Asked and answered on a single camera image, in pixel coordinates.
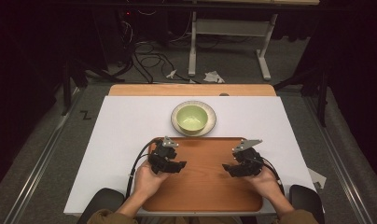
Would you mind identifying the black floor cables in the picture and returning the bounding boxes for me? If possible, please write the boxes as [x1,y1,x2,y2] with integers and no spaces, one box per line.
[115,18,194,85]

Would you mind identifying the black metal stand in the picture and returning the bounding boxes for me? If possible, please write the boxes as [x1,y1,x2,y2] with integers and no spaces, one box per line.
[59,57,118,117]
[272,60,331,128]

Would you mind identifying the person's left hand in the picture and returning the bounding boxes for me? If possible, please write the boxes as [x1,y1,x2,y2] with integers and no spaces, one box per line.
[132,161,171,201]

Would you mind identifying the olive right sleeve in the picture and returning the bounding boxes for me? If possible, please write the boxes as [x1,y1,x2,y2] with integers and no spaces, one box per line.
[271,209,320,224]

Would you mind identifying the white metal desk frame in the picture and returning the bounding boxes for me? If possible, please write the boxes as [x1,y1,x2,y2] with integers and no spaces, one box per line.
[188,10,280,82]

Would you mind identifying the aluminium floor rail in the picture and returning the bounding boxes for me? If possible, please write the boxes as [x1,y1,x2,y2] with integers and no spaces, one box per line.
[302,95,376,224]
[2,88,87,224]

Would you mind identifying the olive sleeve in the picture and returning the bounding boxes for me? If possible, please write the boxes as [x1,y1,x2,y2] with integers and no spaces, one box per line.
[271,209,320,224]
[86,208,138,224]

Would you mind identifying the white table sheet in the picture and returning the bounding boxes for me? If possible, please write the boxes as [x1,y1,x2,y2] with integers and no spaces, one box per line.
[63,95,317,217]

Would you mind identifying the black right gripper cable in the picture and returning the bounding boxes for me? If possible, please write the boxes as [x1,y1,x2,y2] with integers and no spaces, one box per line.
[260,156,286,196]

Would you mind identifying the person's right hand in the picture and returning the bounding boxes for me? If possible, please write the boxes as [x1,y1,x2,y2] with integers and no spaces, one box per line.
[243,167,284,201]

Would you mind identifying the black chair armrest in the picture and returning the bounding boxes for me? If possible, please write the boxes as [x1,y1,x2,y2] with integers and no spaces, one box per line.
[288,184,326,224]
[77,187,126,224]

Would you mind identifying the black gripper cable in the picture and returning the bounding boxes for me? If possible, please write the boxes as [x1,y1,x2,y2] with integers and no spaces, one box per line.
[125,138,161,200]
[260,156,286,196]

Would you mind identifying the green bowl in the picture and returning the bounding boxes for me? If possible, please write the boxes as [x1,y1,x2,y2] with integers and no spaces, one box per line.
[170,100,217,138]
[175,104,209,135]

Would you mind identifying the wooden tray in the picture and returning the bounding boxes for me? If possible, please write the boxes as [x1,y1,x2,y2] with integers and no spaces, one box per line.
[141,136,264,214]

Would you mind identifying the crumpled white paper scrap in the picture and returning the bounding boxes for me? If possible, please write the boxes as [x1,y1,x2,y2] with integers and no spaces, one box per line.
[202,70,226,85]

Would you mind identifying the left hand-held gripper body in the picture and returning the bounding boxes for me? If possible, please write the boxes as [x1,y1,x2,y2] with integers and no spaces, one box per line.
[147,135,180,175]

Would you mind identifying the flat white paper sheet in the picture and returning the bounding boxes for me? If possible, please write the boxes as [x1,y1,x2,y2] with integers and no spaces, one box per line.
[307,167,328,190]

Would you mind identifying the olive left sleeve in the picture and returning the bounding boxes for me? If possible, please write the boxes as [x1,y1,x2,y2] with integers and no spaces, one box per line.
[86,208,138,224]

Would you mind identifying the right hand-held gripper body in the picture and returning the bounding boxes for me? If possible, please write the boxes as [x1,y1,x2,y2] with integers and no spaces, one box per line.
[231,138,266,178]

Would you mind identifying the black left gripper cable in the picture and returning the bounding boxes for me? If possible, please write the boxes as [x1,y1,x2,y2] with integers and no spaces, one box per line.
[125,138,161,200]

